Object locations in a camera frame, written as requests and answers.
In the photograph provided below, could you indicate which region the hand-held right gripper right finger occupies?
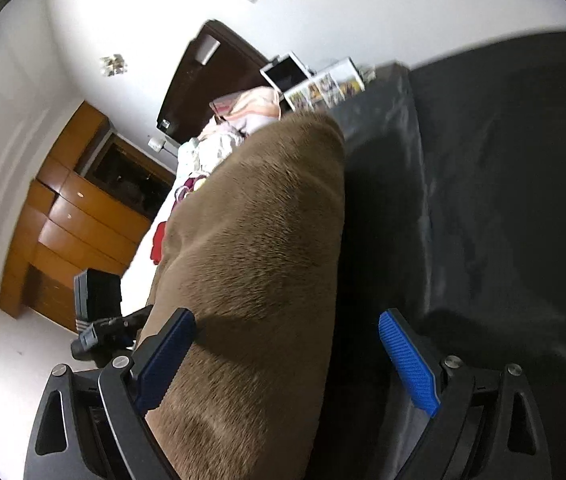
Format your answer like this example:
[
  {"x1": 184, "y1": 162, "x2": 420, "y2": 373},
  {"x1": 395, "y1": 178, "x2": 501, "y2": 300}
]
[{"x1": 378, "y1": 308, "x2": 546, "y2": 480}]

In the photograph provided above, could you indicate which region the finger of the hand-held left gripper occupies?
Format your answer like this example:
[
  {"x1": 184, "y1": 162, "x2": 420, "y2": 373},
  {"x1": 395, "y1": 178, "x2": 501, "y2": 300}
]
[{"x1": 108, "y1": 305, "x2": 153, "y2": 346}]

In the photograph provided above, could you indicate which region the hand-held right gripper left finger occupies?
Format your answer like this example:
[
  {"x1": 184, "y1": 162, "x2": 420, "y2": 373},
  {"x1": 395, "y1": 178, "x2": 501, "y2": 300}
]
[{"x1": 23, "y1": 307, "x2": 198, "y2": 480}]

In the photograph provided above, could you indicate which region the brown fleece sweater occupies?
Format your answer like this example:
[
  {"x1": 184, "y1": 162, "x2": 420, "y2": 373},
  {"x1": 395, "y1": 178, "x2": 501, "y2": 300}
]
[{"x1": 140, "y1": 111, "x2": 346, "y2": 480}]

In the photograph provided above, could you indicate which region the white quilt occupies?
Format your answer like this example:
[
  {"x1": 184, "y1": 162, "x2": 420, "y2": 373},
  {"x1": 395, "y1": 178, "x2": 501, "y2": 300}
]
[{"x1": 123, "y1": 185, "x2": 184, "y2": 311}]

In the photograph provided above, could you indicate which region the wooden wardrobe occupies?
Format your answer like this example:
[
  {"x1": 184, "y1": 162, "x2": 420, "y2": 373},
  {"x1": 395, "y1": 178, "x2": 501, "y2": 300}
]
[{"x1": 0, "y1": 100, "x2": 176, "y2": 333}]

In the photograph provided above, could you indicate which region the red folded garment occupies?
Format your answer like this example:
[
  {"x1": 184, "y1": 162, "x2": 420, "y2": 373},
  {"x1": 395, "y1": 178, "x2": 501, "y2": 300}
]
[{"x1": 150, "y1": 220, "x2": 168, "y2": 266}]

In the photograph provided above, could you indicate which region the magenta garment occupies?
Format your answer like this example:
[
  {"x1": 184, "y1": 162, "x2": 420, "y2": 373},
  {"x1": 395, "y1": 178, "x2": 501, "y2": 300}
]
[{"x1": 173, "y1": 175, "x2": 209, "y2": 206}]

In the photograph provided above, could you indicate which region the cream pink quilt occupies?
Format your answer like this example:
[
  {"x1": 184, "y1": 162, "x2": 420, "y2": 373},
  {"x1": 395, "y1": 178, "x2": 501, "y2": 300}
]
[{"x1": 177, "y1": 115, "x2": 259, "y2": 186}]

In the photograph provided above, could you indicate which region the ceiling light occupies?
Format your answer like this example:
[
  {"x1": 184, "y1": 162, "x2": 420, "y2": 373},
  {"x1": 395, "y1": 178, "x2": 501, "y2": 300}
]
[{"x1": 100, "y1": 52, "x2": 128, "y2": 78}]

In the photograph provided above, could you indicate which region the dark wooden headboard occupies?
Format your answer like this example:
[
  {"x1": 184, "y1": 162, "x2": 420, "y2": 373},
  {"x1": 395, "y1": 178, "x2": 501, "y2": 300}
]
[{"x1": 156, "y1": 20, "x2": 276, "y2": 148}]

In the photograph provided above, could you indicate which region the pink striped pillow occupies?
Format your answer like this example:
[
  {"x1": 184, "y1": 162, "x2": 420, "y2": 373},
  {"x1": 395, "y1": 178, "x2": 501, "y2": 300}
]
[{"x1": 209, "y1": 86, "x2": 284, "y2": 126}]

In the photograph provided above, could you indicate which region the white tablet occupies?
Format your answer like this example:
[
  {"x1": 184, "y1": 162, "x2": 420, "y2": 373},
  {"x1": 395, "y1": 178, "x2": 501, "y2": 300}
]
[{"x1": 260, "y1": 52, "x2": 314, "y2": 98}]

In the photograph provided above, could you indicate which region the photo frame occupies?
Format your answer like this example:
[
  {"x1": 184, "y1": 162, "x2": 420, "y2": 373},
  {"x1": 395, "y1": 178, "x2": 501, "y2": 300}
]
[{"x1": 283, "y1": 57, "x2": 365, "y2": 112}]

